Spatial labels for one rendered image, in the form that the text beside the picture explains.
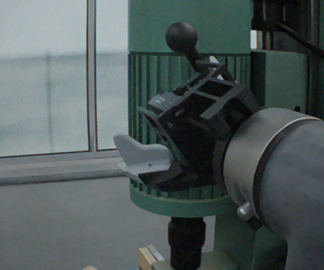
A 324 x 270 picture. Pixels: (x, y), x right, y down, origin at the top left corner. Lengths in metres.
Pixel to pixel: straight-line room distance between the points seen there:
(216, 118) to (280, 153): 0.06
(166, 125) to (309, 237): 0.16
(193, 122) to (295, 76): 0.33
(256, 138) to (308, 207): 0.07
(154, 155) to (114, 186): 1.66
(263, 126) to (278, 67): 0.35
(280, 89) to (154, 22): 0.20
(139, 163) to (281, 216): 0.22
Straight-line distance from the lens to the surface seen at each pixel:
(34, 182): 2.00
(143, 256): 1.00
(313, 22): 0.64
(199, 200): 0.57
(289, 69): 0.62
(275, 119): 0.26
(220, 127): 0.28
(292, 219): 0.22
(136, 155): 0.41
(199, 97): 0.32
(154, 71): 0.54
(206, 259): 0.74
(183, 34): 0.44
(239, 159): 0.26
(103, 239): 2.15
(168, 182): 0.38
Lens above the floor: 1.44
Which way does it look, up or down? 13 degrees down
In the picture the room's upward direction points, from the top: straight up
